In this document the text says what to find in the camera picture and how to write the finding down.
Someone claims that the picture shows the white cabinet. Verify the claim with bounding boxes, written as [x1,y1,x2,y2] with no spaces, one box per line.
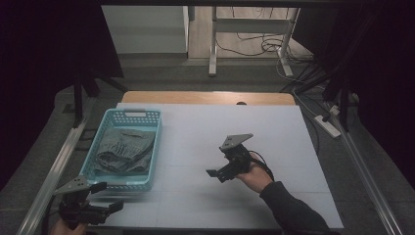
[101,4,191,55]

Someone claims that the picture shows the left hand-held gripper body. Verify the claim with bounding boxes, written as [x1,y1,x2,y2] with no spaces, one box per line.
[53,175,111,229]

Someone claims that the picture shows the dark curtain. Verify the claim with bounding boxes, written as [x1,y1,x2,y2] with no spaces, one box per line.
[293,0,415,182]
[0,0,124,192]

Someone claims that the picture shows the white table cover board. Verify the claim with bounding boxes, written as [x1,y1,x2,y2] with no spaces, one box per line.
[89,102,345,230]

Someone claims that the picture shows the white desk frame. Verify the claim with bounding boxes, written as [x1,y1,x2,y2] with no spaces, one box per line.
[207,5,301,78]

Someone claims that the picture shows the person's left hand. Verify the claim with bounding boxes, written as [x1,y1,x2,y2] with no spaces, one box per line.
[50,218,88,235]

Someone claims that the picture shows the grey pants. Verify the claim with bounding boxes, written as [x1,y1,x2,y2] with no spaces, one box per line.
[94,127,157,174]

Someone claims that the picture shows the black floor cables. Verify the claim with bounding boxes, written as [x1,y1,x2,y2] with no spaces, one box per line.
[215,6,316,64]

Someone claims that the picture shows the white power strip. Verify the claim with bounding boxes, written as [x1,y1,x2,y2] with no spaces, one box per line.
[313,114,343,139]

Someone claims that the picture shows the light blue plastic basket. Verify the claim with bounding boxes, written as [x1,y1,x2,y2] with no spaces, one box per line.
[79,108,163,192]

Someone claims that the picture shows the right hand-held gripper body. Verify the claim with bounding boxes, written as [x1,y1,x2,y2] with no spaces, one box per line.
[219,132,254,180]

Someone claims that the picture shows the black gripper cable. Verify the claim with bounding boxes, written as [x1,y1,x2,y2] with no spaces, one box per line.
[248,150,276,182]

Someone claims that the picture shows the person's right hand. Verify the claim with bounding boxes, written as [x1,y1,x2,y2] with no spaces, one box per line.
[236,156,275,194]

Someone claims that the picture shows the white cable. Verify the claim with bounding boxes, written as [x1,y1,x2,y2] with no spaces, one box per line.
[275,58,329,119]

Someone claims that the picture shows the black metal stand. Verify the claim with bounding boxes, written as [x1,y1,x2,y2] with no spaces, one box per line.
[71,70,129,129]
[287,9,376,133]

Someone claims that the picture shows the aluminium rail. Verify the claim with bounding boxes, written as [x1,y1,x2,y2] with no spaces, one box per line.
[16,97,99,235]
[326,101,405,235]

